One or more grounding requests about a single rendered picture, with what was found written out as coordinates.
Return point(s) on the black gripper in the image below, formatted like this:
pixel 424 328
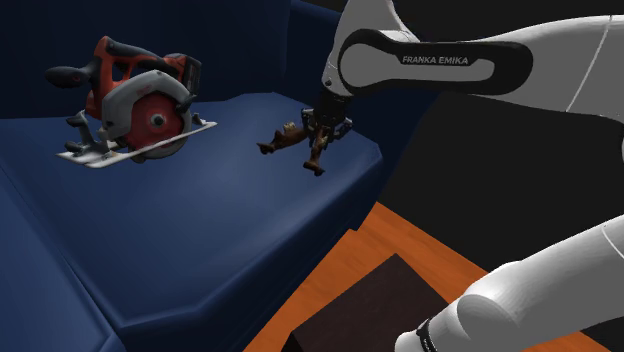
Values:
pixel 330 109

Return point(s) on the dark blue sofa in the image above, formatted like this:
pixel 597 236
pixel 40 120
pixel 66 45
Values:
pixel 195 214

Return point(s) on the dark robot stand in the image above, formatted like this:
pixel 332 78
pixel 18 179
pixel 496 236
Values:
pixel 370 307

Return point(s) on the brown toy figure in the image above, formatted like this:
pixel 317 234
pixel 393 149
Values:
pixel 291 137

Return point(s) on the red circular saw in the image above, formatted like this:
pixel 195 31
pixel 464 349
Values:
pixel 141 105

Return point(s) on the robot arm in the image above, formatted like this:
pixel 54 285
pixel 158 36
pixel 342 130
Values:
pixel 551 48

